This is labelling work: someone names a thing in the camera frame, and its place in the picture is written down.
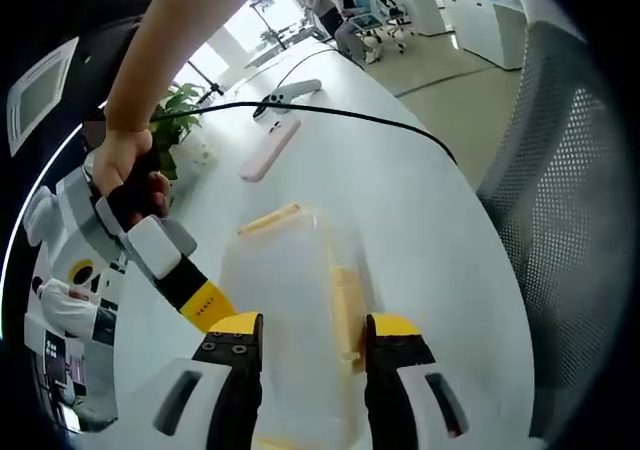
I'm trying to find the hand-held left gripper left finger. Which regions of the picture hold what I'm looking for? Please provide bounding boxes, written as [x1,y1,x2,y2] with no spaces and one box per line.
[149,311,265,450]

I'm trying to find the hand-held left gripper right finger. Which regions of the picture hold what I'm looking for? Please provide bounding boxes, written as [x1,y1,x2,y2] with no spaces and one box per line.
[363,313,482,450]

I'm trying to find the clear box with yellow buckle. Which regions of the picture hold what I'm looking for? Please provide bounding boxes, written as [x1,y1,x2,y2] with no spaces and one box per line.
[219,201,363,446]

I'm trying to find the person's right hand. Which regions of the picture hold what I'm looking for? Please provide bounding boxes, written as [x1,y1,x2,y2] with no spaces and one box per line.
[90,127,173,229]

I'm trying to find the white plant pot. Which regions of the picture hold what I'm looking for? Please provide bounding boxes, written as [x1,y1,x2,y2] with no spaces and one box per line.
[174,129,222,191]

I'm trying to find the ceiling air conditioner unit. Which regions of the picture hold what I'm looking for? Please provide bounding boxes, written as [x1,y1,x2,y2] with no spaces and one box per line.
[5,36,81,158]

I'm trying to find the pink phone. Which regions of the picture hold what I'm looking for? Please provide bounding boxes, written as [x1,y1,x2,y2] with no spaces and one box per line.
[237,116,303,182]

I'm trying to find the green potted plant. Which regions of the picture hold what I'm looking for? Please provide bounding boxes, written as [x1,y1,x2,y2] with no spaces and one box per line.
[147,82,207,181]

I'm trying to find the grey mesh office chair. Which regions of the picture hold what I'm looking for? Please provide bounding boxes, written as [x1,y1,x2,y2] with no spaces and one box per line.
[474,19,617,441]

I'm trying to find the white handheld controller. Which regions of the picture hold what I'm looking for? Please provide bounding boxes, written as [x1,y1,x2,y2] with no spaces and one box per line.
[251,77,323,122]

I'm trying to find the black swivel office chair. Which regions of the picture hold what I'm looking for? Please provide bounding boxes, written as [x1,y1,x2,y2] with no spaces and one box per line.
[373,0,416,54]

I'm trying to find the white office cabinets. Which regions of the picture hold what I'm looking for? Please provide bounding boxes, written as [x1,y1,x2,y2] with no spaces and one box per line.
[409,0,529,73]

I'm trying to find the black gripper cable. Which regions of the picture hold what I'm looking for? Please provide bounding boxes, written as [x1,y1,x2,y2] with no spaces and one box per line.
[148,100,458,166]

